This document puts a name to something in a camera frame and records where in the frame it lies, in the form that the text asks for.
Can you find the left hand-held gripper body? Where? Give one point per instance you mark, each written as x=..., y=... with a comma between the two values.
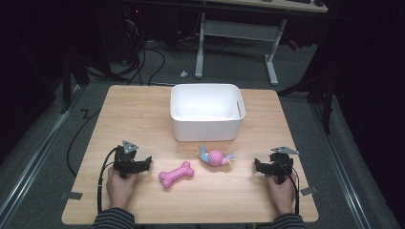
x=123, y=160

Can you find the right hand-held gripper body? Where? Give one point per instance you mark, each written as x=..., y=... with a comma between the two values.
x=280, y=163

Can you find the pink bone toy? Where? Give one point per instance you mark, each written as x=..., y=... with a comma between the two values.
x=175, y=175

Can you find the white plastic bin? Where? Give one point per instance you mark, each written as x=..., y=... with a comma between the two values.
x=207, y=129

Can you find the person's left hand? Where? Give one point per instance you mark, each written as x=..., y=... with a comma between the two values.
x=119, y=189

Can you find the person's right hand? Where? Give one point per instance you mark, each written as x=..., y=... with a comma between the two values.
x=281, y=194

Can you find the grey tape piece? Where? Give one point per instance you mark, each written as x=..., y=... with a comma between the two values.
x=309, y=191
x=74, y=195

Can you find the dark metal stand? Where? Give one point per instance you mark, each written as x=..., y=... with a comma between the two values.
x=327, y=105
x=66, y=86

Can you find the white paper scrap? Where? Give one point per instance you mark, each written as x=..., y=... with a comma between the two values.
x=183, y=74

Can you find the desk with white legs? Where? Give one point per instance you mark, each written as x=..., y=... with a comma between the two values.
x=242, y=31

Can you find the metal floor rail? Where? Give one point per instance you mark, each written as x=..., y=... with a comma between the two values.
x=30, y=165
x=342, y=165

